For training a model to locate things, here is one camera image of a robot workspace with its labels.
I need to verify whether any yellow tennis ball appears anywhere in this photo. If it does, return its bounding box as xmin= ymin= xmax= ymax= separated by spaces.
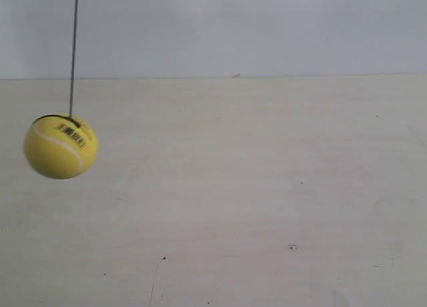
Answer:
xmin=23 ymin=114 xmax=99 ymax=180

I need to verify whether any thin dark hanging string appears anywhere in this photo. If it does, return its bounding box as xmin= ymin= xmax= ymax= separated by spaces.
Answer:
xmin=68 ymin=0 xmax=81 ymax=117

